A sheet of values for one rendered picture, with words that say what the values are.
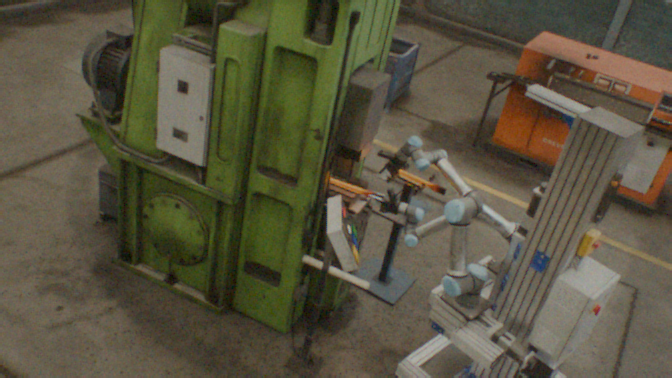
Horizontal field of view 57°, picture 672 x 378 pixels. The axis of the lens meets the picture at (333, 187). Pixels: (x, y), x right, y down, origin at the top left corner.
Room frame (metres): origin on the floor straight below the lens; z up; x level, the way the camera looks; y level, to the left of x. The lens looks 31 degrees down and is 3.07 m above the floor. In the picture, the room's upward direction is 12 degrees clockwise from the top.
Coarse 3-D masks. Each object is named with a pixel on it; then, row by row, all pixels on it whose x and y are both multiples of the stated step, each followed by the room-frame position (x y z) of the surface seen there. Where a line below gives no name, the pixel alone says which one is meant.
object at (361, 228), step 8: (360, 200) 3.48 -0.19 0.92; (368, 200) 3.51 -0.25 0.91; (352, 208) 3.37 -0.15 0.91; (360, 208) 3.39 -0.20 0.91; (352, 216) 3.28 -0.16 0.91; (360, 216) 3.41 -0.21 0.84; (368, 216) 3.60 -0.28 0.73; (360, 224) 3.45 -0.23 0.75; (320, 232) 3.38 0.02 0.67; (360, 232) 3.50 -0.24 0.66; (320, 240) 3.37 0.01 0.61; (360, 240) 3.55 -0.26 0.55; (320, 248) 3.37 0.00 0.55; (320, 256) 3.34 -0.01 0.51; (336, 256) 3.32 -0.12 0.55; (336, 264) 3.30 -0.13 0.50
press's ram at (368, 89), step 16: (352, 80) 3.36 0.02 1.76; (368, 80) 3.41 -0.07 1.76; (384, 80) 3.46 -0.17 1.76; (352, 96) 3.32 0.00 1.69; (368, 96) 3.29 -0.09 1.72; (384, 96) 3.53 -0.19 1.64; (352, 112) 3.31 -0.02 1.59; (368, 112) 3.29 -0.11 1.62; (352, 128) 3.31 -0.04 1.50; (368, 128) 3.36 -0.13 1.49; (352, 144) 3.30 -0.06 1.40
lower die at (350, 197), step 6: (342, 180) 3.56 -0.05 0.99; (330, 186) 3.46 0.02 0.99; (336, 186) 3.47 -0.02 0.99; (342, 186) 3.47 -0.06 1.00; (330, 192) 3.40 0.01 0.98; (342, 192) 3.41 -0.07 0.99; (348, 192) 3.43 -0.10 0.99; (354, 192) 3.43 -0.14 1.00; (348, 198) 3.37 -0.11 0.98; (354, 198) 3.40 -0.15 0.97; (348, 204) 3.33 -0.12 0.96
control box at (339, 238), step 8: (328, 200) 3.01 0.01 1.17; (336, 200) 2.99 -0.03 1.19; (328, 208) 2.93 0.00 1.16; (336, 208) 2.91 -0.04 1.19; (344, 208) 2.98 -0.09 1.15; (328, 216) 2.85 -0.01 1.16; (336, 216) 2.83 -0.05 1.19; (344, 216) 2.88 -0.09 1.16; (328, 224) 2.77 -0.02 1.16; (336, 224) 2.76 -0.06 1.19; (328, 232) 2.70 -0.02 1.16; (336, 232) 2.70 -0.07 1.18; (344, 232) 2.74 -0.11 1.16; (352, 232) 2.94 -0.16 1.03; (336, 240) 2.70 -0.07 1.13; (344, 240) 2.70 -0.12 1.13; (352, 240) 2.85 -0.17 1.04; (336, 248) 2.70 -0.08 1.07; (344, 248) 2.71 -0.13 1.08; (352, 248) 2.77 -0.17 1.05; (344, 256) 2.71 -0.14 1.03; (352, 256) 2.71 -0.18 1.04; (344, 264) 2.71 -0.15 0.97; (352, 264) 2.71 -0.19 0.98
